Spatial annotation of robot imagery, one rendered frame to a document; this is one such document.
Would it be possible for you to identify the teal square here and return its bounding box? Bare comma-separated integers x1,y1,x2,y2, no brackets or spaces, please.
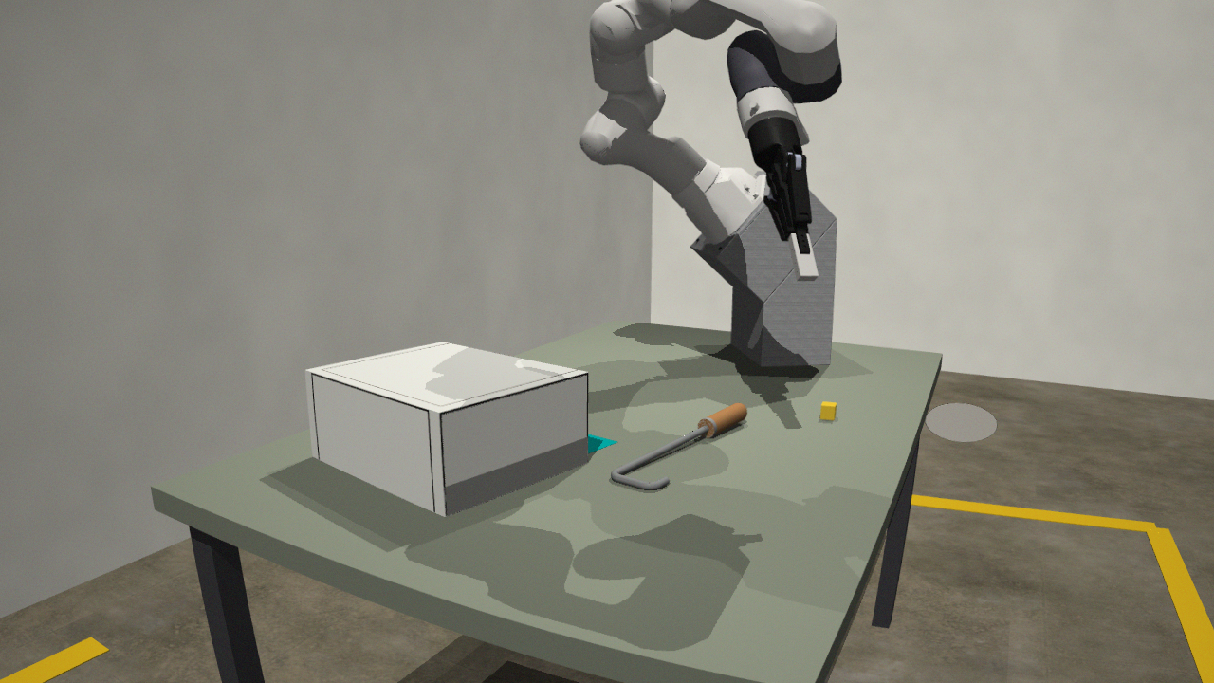
588,434,617,453

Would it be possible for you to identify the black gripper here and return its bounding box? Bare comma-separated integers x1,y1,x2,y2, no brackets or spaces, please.
747,116,819,281

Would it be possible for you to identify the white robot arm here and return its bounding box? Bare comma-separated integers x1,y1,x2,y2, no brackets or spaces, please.
579,0,843,245

